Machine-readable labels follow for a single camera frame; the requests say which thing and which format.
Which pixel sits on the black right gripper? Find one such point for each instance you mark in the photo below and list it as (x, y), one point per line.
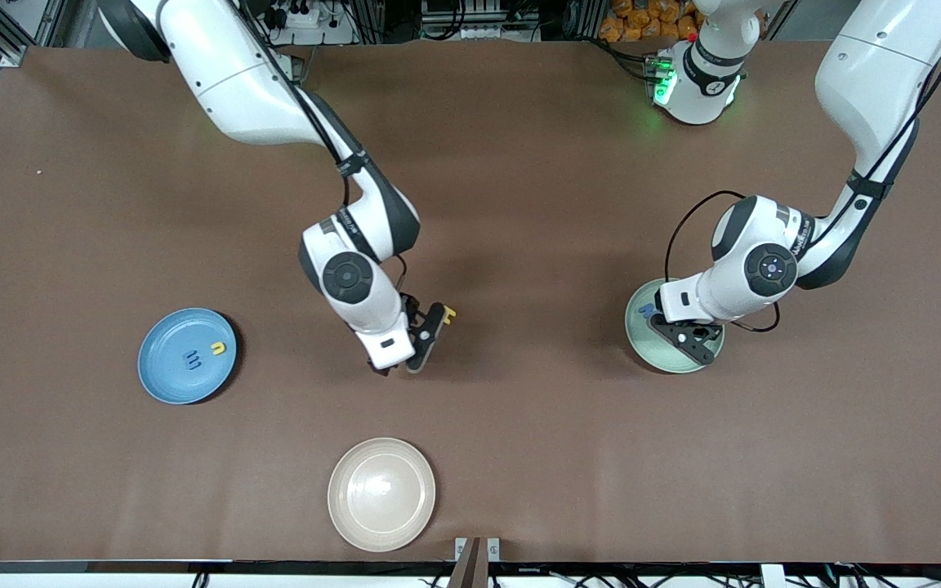
(434, 320)

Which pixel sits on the blue foam letter m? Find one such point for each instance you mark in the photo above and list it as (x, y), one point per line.
(192, 359)

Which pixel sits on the blue foam letter W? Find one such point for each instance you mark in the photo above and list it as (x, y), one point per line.
(646, 310)

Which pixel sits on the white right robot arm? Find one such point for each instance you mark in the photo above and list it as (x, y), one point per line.
(225, 73)

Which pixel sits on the beige plate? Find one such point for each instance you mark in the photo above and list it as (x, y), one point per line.
(381, 495)

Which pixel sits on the green plate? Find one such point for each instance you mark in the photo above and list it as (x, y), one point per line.
(642, 343)

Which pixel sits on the blue plate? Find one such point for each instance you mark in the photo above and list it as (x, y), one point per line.
(187, 384)

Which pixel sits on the white power strip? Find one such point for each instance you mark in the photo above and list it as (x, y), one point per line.
(303, 15)

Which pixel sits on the orange snack bags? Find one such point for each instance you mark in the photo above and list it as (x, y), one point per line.
(642, 20)

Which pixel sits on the metal mount bracket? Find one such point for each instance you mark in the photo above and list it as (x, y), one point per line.
(477, 563)

